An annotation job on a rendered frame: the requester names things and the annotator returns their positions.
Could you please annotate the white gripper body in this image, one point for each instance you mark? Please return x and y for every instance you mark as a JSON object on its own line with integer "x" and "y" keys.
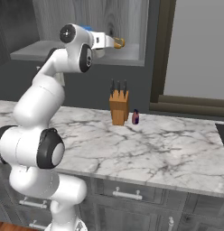
{"x": 109, "y": 42}

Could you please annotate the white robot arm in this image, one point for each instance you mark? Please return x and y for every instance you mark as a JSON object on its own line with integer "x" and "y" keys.
{"x": 38, "y": 108}

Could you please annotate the open grey wooden cabinet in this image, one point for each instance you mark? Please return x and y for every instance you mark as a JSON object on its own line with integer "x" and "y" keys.
{"x": 126, "y": 18}

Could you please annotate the purple shaker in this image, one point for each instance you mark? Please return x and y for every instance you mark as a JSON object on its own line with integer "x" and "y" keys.
{"x": 135, "y": 118}

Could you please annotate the orange brown bottle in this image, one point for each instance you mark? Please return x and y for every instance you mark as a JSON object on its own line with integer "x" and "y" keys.
{"x": 119, "y": 43}

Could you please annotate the blue object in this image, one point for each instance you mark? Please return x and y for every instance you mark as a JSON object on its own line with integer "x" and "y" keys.
{"x": 87, "y": 28}

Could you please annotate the wooden knife block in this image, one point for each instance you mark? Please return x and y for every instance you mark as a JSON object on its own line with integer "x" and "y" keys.
{"x": 119, "y": 108}

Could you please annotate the black hob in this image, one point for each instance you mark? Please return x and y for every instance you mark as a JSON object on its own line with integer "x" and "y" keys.
{"x": 222, "y": 136}

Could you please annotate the grey drawer front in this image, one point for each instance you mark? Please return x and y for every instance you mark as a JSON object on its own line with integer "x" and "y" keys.
{"x": 153, "y": 192}

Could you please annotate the grey cupboard door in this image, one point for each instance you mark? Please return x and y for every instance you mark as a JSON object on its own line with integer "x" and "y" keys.
{"x": 132, "y": 218}

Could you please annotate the dark brown window frame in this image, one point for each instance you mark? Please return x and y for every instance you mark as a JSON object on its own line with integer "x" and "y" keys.
{"x": 160, "y": 60}

